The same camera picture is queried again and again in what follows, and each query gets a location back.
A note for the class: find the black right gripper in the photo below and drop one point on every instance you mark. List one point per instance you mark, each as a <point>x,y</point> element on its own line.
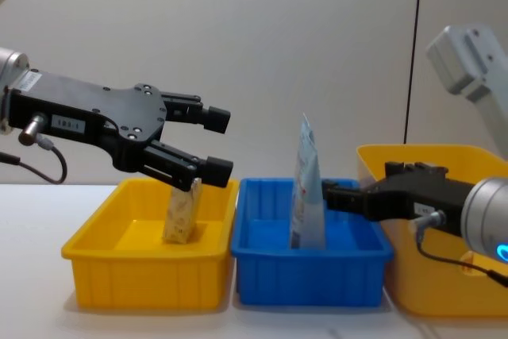
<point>416,194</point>

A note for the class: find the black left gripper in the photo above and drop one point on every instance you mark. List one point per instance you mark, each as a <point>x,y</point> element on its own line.
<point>79,109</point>

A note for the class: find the pale blue stand-up pouch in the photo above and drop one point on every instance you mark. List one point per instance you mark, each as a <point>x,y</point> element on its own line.
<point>307,180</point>

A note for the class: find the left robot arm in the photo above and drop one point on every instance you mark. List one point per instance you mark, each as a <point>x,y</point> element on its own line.
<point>12,63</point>

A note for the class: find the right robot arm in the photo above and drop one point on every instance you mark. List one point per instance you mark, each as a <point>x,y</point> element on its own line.
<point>486,212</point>

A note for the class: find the blue plastic bin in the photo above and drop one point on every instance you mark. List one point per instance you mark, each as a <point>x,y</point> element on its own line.
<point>309,275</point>

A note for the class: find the large yellow plastic bin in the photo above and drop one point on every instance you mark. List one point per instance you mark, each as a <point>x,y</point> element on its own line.
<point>436,287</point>

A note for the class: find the small yellow plastic bin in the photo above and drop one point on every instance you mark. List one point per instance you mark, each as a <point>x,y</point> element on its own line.
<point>147,275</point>

